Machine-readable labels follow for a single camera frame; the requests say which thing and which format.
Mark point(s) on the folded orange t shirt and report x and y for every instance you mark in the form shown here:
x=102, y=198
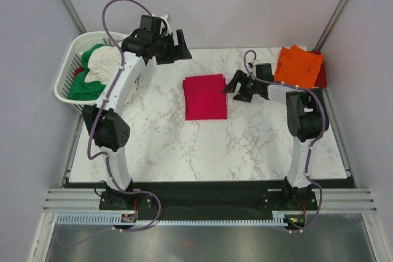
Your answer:
x=297, y=66

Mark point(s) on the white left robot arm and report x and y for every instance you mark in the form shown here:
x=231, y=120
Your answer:
x=108, y=131

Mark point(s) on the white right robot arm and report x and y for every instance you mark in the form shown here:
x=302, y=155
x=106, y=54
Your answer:
x=307, y=119

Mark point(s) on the right corner metal post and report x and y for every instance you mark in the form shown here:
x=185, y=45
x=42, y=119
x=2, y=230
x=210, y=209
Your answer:
x=338, y=11

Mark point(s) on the white slotted cable duct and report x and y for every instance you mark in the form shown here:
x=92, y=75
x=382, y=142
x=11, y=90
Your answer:
x=118, y=219

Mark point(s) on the folded dark red t shirt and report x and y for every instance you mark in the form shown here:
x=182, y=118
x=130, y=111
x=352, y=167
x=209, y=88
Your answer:
x=321, y=80

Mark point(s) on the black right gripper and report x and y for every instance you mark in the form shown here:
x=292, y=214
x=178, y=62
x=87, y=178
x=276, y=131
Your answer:
x=239, y=77

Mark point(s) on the white plastic laundry basket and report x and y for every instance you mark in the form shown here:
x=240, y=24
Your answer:
x=67, y=90

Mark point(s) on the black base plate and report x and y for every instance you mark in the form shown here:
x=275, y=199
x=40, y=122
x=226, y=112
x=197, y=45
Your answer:
x=213, y=201

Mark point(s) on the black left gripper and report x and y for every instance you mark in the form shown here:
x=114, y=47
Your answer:
x=177, y=53

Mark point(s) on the pink t shirt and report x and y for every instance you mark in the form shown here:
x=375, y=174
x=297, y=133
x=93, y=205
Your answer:
x=204, y=99

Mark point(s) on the aluminium frame rail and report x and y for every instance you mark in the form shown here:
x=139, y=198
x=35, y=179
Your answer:
x=334, y=200

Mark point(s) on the green t shirt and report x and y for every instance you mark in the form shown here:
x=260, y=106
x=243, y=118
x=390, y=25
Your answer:
x=81, y=90

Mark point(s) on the dark red t shirt in basket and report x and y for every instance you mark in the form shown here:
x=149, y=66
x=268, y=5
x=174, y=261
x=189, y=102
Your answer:
x=80, y=73

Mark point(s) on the white t shirt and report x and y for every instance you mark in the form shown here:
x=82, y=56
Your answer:
x=102, y=63

